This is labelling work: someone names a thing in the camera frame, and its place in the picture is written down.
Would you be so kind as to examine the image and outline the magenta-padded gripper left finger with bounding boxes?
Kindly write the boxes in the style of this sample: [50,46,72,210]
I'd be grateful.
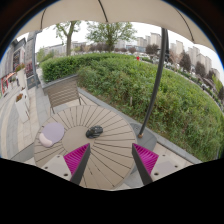
[41,143,92,186]

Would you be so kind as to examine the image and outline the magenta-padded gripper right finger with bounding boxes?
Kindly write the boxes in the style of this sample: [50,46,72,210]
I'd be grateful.
[131,143,183,186]

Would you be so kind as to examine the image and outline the black computer mouse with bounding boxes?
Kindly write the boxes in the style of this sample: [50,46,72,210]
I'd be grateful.
[85,125,104,140]

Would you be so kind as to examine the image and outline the lilac mouse pad with wrist rest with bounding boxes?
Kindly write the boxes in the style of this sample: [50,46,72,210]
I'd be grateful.
[38,121,66,148]

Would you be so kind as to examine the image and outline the grey slatted outdoor chair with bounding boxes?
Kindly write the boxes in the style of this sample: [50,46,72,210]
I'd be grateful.
[42,73,87,115]

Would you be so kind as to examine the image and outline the green hedge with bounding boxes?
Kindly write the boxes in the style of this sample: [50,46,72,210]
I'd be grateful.
[40,52,224,163]

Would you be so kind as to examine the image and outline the white planter with orange flowers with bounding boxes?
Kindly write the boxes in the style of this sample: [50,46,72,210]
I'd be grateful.
[13,92,31,124]

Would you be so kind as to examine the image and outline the dark curved parasol pole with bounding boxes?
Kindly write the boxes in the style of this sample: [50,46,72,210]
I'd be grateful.
[137,27,170,139]

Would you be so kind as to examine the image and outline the white planter with red flowers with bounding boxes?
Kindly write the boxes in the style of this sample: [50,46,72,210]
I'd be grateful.
[14,62,28,91]

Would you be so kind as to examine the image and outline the tall grey sign pillar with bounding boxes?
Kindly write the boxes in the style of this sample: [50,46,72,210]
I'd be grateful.
[24,30,43,90]

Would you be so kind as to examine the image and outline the distant apartment blocks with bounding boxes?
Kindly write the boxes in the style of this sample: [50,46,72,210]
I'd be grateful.
[135,32,222,80]

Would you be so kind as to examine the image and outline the grey shopfront building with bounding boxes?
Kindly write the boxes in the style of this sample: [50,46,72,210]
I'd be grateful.
[0,37,27,98]

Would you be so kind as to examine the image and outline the bare-trunked tall tree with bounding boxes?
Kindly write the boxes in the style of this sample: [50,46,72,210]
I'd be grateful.
[53,20,83,57]

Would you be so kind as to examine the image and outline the round-crowned leafy tree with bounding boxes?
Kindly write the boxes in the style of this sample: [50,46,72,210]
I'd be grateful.
[85,21,138,53]

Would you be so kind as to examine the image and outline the beige parasol canopy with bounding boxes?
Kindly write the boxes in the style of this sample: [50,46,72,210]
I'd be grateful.
[15,0,216,52]

